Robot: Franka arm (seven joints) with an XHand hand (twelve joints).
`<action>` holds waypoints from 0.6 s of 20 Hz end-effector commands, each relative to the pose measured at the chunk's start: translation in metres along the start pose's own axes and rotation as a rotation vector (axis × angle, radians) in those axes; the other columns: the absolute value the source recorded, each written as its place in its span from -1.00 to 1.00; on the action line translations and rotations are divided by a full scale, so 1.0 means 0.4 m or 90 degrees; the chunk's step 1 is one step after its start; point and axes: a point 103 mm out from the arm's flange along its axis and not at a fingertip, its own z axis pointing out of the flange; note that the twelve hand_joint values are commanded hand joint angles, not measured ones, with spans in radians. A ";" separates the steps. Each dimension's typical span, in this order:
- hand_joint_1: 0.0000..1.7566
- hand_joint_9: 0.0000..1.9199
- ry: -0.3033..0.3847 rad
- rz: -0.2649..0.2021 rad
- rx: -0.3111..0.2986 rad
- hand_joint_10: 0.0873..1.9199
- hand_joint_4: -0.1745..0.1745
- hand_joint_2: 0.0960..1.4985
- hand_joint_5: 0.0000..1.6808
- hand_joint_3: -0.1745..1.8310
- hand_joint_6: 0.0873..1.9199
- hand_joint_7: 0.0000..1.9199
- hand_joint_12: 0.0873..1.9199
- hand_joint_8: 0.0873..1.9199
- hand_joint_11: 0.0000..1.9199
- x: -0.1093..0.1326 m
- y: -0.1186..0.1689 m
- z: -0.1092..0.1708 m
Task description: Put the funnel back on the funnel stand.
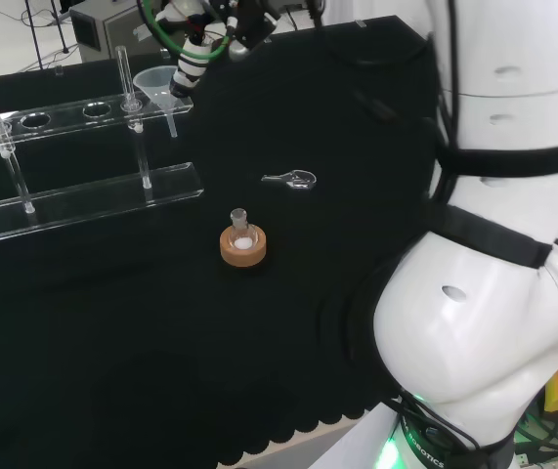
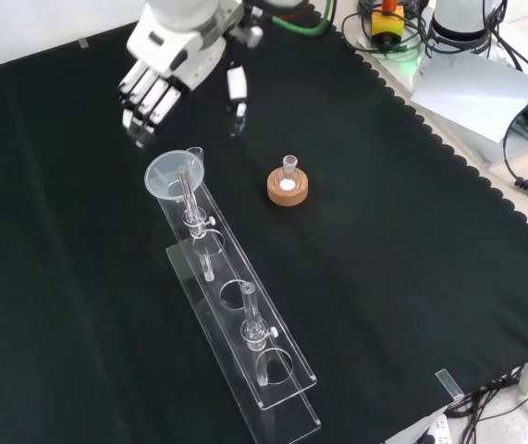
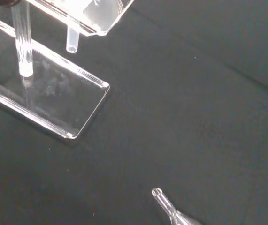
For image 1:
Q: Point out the translucent plastic funnel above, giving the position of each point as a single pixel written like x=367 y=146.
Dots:
x=154 y=84

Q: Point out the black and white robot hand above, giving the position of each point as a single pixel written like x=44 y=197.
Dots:
x=191 y=58

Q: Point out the glass weighing funnel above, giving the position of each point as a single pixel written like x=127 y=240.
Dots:
x=298 y=179

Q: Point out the black tripod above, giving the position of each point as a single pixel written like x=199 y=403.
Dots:
x=39 y=29

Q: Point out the round-bottom glass flask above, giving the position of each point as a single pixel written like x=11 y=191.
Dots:
x=241 y=234

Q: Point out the black bench cloth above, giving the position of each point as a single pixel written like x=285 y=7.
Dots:
x=161 y=342

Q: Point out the clear acrylic funnel stand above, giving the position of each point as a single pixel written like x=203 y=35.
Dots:
x=88 y=200

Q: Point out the grey metal box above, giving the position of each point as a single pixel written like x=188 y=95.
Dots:
x=112 y=34

